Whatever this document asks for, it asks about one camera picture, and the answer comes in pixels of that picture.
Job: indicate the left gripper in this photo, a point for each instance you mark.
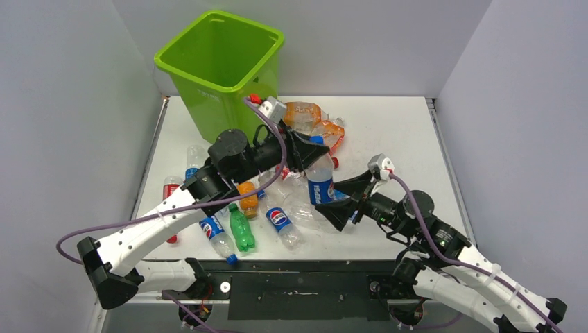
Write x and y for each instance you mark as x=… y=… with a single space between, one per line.
x=301 y=151

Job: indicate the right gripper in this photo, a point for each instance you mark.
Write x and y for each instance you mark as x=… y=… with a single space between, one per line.
x=356 y=188

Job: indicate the crushed orange label bottle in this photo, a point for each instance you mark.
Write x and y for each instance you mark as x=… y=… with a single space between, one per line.
x=332 y=132

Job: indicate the small orange juice bottle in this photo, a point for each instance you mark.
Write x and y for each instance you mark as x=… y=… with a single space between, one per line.
x=249 y=204

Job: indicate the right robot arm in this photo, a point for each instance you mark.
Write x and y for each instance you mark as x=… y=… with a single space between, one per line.
x=444 y=266

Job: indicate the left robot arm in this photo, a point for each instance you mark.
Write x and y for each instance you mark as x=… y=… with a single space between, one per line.
x=116 y=265

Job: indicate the green plastic bin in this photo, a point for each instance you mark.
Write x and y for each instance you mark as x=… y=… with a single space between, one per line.
x=215 y=62

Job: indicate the red label clear bottle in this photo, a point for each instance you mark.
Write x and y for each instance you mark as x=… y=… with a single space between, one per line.
x=290 y=179

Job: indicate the large orange label bottle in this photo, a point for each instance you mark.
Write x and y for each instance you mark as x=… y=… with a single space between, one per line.
x=304 y=116

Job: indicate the red cap tea bottle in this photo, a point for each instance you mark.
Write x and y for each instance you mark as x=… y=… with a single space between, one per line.
x=335 y=162

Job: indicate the Pepsi bottle blue label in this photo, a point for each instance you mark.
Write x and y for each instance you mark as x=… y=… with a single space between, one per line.
x=272 y=208

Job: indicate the green plastic bottle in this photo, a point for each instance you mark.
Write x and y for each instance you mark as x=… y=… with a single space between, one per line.
x=240 y=228

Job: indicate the blue label clear bottle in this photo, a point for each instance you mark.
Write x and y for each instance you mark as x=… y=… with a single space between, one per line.
x=196 y=157

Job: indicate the Pepsi bottle blue cap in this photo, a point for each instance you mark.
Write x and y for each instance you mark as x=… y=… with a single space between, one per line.
x=220 y=241

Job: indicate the red label Nongfu bottle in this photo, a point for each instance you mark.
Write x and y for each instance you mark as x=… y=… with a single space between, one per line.
x=171 y=183

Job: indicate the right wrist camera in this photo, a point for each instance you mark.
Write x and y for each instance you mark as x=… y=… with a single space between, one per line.
x=381 y=167

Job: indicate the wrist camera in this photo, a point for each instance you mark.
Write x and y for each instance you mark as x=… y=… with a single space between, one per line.
x=273 y=109
x=381 y=167

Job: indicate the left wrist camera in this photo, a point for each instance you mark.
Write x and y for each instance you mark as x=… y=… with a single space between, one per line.
x=273 y=109

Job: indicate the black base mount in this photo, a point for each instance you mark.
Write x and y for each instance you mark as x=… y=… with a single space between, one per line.
x=300 y=290

